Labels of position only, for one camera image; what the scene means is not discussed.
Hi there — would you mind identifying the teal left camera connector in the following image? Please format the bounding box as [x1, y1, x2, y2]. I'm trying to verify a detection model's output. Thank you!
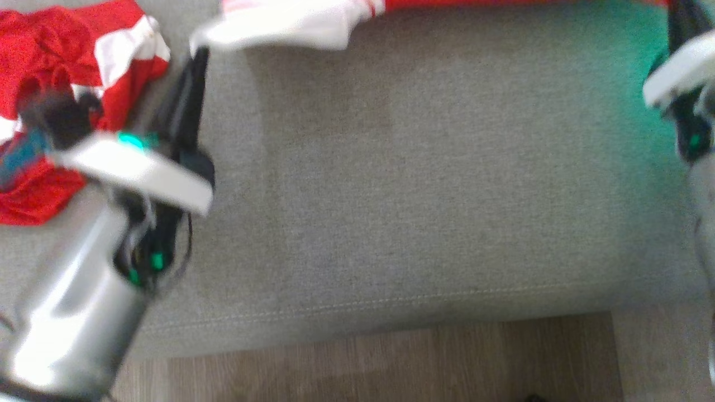
[0, 130, 52, 192]

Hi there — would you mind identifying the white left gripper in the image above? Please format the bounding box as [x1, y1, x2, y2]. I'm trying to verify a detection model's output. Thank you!
[49, 47, 216, 217]

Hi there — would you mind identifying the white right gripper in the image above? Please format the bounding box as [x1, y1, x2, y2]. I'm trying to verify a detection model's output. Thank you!
[642, 0, 715, 164]

